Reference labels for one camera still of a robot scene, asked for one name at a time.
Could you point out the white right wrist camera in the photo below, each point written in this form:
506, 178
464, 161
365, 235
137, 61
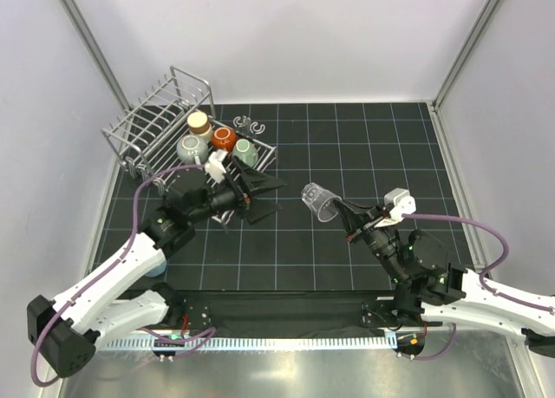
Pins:
397, 203

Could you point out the white slotted cable duct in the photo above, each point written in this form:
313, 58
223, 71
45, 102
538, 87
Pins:
145, 342

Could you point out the small clear glass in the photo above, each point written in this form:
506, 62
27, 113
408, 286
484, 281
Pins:
320, 201

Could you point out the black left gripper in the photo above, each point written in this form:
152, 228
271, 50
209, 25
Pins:
255, 210

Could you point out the aluminium frame post left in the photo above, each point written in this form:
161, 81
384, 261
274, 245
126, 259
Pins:
93, 48

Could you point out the aluminium frame post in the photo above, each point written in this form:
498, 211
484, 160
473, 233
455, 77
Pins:
93, 48
478, 30

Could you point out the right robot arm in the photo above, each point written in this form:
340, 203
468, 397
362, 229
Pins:
426, 292

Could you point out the grey metal dish rack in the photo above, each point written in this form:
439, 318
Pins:
145, 137

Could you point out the black grid mat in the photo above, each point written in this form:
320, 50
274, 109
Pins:
359, 151

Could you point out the aluminium frame post right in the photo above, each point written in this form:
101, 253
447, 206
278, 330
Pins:
478, 30

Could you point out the grey rack hook back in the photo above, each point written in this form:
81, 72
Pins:
247, 127

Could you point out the grey ceramic mug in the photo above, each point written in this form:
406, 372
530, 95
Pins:
191, 149

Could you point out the cream cup with cork band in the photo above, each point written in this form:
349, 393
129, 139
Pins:
198, 123

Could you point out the mint green mug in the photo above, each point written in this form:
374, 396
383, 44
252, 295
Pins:
246, 151

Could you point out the orange glazed ceramic mug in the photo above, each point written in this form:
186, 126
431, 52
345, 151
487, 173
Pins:
224, 138

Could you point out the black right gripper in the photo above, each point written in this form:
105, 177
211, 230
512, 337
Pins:
349, 215

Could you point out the light blue cup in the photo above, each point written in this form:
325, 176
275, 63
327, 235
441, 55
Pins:
158, 270

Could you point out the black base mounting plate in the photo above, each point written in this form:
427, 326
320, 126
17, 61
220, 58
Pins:
290, 314

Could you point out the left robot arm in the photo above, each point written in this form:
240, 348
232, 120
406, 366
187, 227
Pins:
67, 330

